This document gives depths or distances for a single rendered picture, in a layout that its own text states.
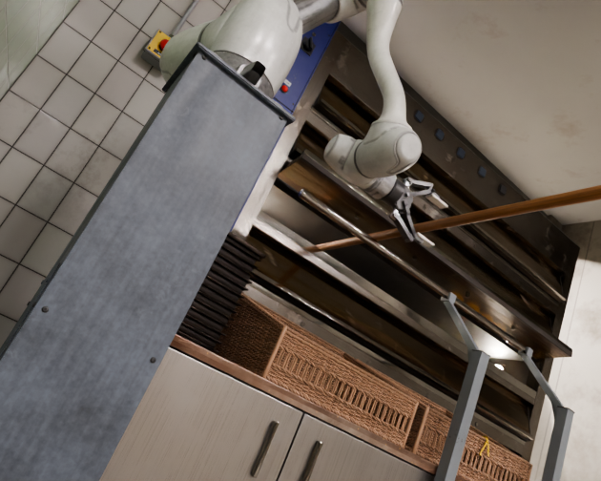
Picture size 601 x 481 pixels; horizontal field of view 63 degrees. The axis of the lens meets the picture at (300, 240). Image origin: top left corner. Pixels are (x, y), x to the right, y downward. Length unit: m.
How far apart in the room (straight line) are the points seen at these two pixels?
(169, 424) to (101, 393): 0.45
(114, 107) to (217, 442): 1.15
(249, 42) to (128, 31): 1.01
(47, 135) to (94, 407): 1.15
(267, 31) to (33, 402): 0.75
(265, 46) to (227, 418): 0.85
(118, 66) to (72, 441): 1.38
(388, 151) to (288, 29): 0.35
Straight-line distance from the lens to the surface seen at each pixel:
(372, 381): 1.56
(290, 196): 2.10
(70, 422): 0.81
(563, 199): 1.26
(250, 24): 1.05
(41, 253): 1.72
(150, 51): 1.89
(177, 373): 1.22
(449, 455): 1.66
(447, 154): 2.61
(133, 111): 1.86
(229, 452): 1.30
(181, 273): 0.83
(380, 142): 1.20
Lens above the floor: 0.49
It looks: 20 degrees up
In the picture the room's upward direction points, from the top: 25 degrees clockwise
